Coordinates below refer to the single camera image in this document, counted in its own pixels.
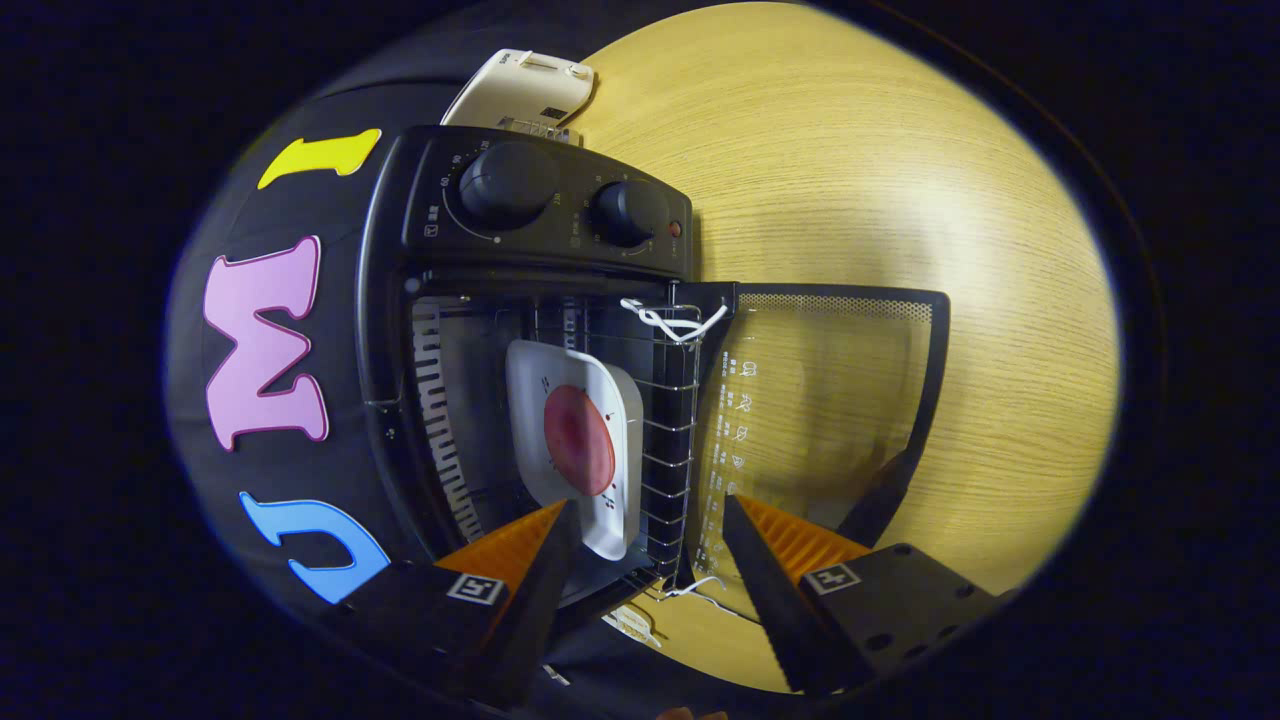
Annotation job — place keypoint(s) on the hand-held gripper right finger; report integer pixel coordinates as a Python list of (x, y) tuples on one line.
[(770, 590)]

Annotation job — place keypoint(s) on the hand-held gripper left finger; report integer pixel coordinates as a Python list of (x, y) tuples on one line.
[(535, 590)]

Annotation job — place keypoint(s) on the white square plate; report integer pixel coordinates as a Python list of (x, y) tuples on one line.
[(530, 450)]

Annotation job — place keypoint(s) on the pink ham slice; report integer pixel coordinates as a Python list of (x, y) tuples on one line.
[(580, 440)]

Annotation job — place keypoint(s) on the black toaster oven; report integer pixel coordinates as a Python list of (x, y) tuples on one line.
[(560, 235)]

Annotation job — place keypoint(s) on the white pop-up toaster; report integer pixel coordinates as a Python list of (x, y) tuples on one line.
[(520, 90)]

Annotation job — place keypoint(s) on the leaf-print paper packet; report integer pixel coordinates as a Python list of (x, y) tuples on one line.
[(630, 625)]

